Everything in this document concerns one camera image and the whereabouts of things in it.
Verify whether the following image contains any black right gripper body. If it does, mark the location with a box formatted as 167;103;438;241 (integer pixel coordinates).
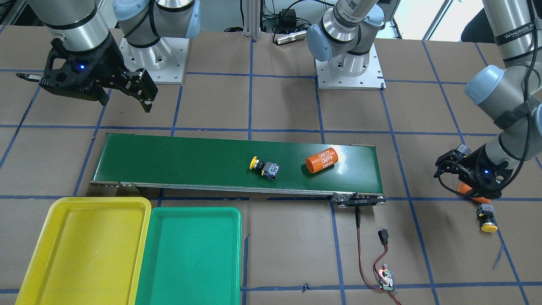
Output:
38;33;128;101

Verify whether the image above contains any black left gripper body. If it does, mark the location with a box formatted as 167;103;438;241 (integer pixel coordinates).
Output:
434;145;513;200

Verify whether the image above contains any yellow push button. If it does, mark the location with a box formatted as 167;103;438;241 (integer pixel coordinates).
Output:
476;203;498;233
249;156;280;181

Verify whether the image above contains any orange cylinder with label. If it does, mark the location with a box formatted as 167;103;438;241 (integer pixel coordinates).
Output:
304;147;339;174

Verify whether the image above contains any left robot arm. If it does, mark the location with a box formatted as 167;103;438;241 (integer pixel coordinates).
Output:
306;0;541;200

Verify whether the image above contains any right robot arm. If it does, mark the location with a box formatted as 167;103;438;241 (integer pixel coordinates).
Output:
17;0;201;113

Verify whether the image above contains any plain orange cylinder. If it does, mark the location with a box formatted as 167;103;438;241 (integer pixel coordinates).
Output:
457;181;492;204

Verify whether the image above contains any green push button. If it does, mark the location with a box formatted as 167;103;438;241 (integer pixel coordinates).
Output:
453;143;472;160

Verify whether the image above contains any green conveyor belt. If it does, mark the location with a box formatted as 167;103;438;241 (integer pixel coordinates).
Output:
91;133;386;207

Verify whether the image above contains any small motor controller board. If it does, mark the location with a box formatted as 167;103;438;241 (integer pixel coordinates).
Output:
378;268;395;293

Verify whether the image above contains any yellow plastic tray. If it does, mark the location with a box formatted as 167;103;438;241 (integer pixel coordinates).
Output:
16;197;152;305

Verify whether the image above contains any green plastic tray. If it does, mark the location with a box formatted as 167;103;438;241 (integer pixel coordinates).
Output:
135;207;242;305

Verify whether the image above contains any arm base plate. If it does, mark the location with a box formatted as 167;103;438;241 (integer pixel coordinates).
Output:
314;44;387;90
119;37;191;85

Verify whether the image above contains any red black power cable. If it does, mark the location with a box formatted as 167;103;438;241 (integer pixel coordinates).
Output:
354;207;403;305

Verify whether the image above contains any aluminium frame post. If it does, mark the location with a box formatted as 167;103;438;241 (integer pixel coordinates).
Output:
241;0;262;42

